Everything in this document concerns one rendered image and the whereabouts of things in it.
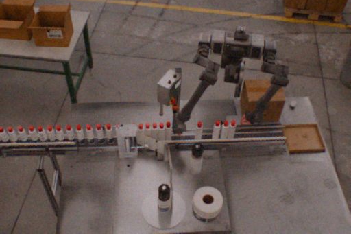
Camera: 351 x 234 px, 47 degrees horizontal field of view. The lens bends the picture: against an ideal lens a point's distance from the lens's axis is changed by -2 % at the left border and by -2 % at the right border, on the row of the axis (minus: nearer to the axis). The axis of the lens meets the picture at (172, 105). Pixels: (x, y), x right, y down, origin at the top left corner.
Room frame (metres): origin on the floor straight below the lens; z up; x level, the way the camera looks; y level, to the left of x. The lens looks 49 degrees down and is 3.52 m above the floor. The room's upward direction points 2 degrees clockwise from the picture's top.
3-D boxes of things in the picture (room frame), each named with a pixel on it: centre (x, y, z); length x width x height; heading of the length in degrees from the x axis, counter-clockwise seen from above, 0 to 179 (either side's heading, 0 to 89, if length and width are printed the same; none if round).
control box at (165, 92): (2.05, 0.03, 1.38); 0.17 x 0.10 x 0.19; 150
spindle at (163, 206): (1.36, 0.04, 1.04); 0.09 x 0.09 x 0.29
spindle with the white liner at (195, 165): (1.70, -0.19, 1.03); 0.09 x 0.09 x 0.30
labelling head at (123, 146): (1.85, 0.33, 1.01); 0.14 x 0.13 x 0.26; 95
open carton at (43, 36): (3.29, 1.24, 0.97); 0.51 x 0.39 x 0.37; 179
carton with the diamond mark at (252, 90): (2.33, -0.74, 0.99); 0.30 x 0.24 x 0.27; 93
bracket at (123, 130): (1.84, 0.33, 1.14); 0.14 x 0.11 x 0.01; 95
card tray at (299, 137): (2.06, -1.08, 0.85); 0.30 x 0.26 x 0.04; 95
